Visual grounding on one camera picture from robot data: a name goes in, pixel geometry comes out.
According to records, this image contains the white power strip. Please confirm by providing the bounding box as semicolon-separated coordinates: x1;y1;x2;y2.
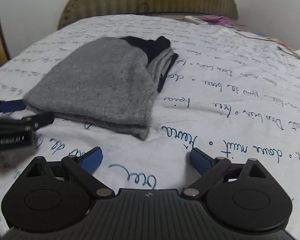
184;16;201;24

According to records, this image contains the grey and navy knit sweater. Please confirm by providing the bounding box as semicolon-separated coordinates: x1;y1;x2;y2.
24;36;178;140

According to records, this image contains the floral patterned cloth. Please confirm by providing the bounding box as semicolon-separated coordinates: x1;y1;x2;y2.
266;36;300;56

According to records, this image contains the black cable on quilt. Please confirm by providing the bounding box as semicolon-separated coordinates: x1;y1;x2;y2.
236;31;300;62

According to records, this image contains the purple cloth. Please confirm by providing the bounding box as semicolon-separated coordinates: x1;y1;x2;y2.
197;15;234;28

